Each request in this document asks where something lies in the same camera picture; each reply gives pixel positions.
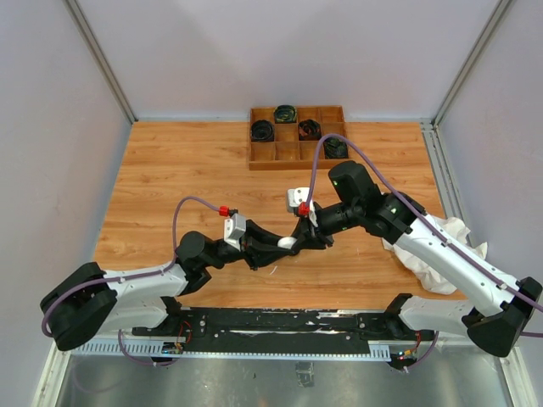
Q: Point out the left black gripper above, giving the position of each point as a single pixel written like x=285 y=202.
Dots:
x=259 y=246

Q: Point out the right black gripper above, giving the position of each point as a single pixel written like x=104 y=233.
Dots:
x=310 y=241

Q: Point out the white charging case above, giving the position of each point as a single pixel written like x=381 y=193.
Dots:
x=286 y=242

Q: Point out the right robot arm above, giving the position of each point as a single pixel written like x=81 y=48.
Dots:
x=497 y=306

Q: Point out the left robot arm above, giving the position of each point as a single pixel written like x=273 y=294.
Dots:
x=92 y=300

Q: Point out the wooden compartment tray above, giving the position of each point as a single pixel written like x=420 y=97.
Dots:
x=285 y=137

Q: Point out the crumpled white cloth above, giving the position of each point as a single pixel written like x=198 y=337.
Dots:
x=431 y=280

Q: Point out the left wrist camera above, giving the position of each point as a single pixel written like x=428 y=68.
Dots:
x=234 y=230

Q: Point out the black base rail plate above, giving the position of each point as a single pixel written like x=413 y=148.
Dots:
x=281 y=331

